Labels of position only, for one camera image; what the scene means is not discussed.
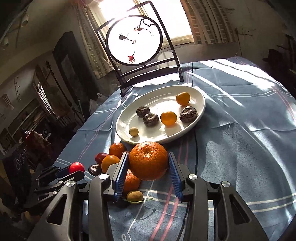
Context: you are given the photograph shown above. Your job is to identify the red cherry tomato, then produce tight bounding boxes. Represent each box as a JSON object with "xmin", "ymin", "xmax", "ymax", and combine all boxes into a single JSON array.
[{"xmin": 69, "ymin": 162, "xmax": 85, "ymax": 174}]

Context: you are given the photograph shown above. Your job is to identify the dark cherry with stem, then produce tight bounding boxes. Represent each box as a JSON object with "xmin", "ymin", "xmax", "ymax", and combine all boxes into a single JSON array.
[{"xmin": 88, "ymin": 164, "xmax": 102, "ymax": 176}]

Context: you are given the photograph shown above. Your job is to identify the large mandarin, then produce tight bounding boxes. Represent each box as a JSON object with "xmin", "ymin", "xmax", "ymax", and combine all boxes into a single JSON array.
[{"xmin": 129, "ymin": 142, "xmax": 169, "ymax": 181}]

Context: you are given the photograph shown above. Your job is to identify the small yellow longan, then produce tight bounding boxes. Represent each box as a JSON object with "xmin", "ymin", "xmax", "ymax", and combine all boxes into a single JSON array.
[
  {"xmin": 126, "ymin": 191, "xmax": 144, "ymax": 202},
  {"xmin": 129, "ymin": 127, "xmax": 139, "ymax": 137}
]

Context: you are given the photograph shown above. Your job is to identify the smooth orange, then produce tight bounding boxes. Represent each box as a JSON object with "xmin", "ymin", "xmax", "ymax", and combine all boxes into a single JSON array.
[{"xmin": 161, "ymin": 111, "xmax": 177, "ymax": 126}]

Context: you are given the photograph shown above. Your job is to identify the wrinkled dark passion fruit large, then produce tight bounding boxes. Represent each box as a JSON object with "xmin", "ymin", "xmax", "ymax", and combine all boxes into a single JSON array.
[{"xmin": 179, "ymin": 106, "xmax": 198, "ymax": 123}]

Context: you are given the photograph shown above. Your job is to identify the small yellow longan front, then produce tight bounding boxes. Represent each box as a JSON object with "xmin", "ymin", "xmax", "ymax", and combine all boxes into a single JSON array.
[{"xmin": 126, "ymin": 191, "xmax": 144, "ymax": 202}]

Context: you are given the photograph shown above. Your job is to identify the yellow orange left pile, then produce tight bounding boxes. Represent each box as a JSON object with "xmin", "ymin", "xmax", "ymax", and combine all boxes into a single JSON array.
[{"xmin": 101, "ymin": 155, "xmax": 120, "ymax": 173}]

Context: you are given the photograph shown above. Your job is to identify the dark red plum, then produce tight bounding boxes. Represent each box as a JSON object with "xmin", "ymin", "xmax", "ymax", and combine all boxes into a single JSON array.
[{"xmin": 95, "ymin": 153, "xmax": 108, "ymax": 166}]

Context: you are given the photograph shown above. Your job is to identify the white oval plate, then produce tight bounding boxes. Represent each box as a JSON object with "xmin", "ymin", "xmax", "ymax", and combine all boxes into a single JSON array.
[{"xmin": 115, "ymin": 85, "xmax": 206, "ymax": 145}]

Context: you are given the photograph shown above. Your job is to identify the blue striped tablecloth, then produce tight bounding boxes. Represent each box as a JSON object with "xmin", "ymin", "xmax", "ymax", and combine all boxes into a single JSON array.
[{"xmin": 54, "ymin": 57, "xmax": 295, "ymax": 240}]

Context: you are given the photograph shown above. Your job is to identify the left striped curtain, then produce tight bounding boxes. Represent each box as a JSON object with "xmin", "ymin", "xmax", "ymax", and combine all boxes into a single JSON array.
[{"xmin": 72, "ymin": 1, "xmax": 114, "ymax": 79}]

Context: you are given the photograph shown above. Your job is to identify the striped curtain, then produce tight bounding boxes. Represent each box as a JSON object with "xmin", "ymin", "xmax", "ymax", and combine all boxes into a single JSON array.
[
  {"xmin": 72, "ymin": 1, "xmax": 114, "ymax": 79},
  {"xmin": 180, "ymin": 0, "xmax": 238, "ymax": 45}
]

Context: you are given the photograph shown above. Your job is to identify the right striped curtain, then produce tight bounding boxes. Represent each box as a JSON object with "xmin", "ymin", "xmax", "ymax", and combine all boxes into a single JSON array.
[{"xmin": 180, "ymin": 0, "xmax": 238, "ymax": 45}]

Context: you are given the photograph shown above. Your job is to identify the dark framed wall picture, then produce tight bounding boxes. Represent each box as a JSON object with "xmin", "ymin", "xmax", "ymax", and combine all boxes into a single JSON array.
[{"xmin": 53, "ymin": 32, "xmax": 98, "ymax": 109}]

